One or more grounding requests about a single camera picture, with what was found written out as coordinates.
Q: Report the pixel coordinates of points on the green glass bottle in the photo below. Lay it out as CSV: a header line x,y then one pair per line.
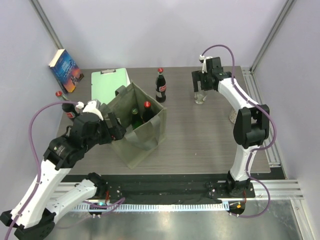
x,y
136,119

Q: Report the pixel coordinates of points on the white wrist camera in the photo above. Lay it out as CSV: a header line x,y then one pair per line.
x,y
210,64
92,106

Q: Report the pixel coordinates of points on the small cola bottle red cap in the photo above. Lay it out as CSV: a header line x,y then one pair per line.
x,y
160,86

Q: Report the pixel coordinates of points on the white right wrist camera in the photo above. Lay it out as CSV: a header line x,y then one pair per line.
x,y
210,64

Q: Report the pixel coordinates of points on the tall cola bottle red cap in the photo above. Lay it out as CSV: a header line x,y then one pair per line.
x,y
148,113

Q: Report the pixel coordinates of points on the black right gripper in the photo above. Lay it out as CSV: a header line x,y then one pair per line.
x,y
198,76

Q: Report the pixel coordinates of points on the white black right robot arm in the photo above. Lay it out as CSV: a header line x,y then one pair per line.
x,y
251,127

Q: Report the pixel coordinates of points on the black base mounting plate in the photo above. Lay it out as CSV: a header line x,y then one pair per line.
x,y
176,192

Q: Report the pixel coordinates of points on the green clipboard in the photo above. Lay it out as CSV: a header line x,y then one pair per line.
x,y
104,83

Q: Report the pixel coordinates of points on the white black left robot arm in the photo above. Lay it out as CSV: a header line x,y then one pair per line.
x,y
36,214

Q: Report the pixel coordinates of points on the blue paperback book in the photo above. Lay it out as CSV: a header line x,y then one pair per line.
x,y
66,71

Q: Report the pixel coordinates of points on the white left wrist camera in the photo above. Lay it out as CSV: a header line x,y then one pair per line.
x,y
92,106

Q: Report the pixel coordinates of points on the olive green canvas bag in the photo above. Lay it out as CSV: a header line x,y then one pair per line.
x,y
141,141

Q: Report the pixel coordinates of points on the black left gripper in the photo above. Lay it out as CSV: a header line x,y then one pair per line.
x,y
117,131

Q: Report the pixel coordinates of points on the cola bottle near left wall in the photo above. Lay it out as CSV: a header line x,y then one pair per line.
x,y
68,108

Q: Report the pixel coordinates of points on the clear glass bottle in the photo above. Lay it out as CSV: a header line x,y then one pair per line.
x,y
200,97

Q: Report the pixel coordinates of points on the white mug orange inside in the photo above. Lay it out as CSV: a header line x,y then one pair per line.
x,y
233,116

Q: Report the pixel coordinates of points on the slotted cable duct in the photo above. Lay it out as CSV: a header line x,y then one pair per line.
x,y
124,208

